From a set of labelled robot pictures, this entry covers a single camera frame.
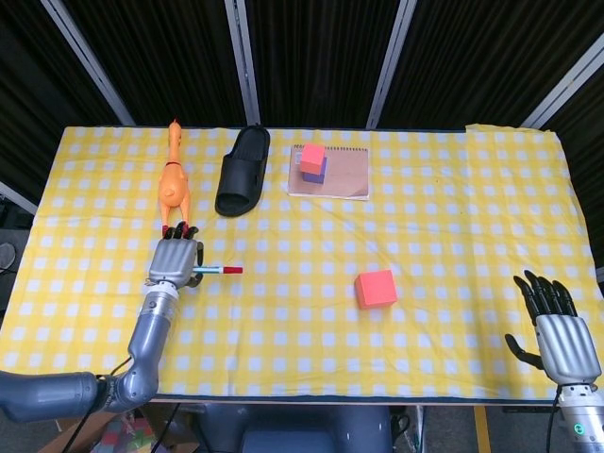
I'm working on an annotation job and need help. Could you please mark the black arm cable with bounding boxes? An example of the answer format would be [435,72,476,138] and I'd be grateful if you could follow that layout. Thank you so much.
[60,357,133,453]
[545,385,563,453]

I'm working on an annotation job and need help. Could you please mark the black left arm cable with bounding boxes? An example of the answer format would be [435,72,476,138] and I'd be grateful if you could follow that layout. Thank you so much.
[60,357,133,453]

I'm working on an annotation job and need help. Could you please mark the black pleated curtain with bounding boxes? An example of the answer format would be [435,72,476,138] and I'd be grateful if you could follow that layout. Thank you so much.
[0,0,604,209]

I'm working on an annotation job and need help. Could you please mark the grey robot torso base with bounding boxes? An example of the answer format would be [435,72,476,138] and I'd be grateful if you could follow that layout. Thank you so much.
[195,403,394,453]

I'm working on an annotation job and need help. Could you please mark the purple foam cube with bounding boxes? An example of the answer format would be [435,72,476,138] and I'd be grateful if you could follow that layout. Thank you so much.
[302,155,328,186]

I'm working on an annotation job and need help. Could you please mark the large red foam cube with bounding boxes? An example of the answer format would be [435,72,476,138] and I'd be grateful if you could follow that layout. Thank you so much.
[354,269,398,310]

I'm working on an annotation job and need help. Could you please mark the colourful patterned bag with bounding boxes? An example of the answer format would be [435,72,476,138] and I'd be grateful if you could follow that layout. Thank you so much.
[96,410,159,453]

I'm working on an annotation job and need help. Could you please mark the brown spiral notebook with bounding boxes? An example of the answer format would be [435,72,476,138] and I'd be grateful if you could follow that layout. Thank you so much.
[287,143,372,202]

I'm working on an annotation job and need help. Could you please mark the yellow checkered tablecloth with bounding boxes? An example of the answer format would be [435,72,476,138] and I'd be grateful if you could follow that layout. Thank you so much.
[0,123,604,402]

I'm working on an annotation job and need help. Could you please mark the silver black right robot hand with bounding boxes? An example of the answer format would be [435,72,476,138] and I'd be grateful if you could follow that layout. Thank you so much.
[504,269,596,386]

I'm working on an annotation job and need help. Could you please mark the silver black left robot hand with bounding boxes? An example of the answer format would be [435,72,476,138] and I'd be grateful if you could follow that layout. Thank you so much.
[146,221,207,290]

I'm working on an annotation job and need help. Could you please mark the white marker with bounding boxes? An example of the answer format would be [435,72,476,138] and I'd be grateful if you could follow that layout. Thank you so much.
[192,265,244,277]

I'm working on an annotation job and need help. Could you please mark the white metal frame post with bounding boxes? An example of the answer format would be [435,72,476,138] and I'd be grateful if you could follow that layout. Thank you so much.
[224,0,262,126]
[40,0,137,126]
[365,0,417,129]
[520,60,604,129]
[0,181,39,216]

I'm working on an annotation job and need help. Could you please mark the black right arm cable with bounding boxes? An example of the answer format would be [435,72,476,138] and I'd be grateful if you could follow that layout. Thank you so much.
[545,385,563,453]

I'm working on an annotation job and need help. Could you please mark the black slide slipper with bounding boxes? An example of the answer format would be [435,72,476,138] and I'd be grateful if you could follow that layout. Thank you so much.
[214,125,272,218]

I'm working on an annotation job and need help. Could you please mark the orange rubber chicken toy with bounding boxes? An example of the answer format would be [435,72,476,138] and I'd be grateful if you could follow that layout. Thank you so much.
[158,118,199,240]

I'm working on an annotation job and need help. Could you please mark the small red foam cube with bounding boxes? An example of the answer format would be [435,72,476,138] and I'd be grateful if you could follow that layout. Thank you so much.
[299,143,327,175]

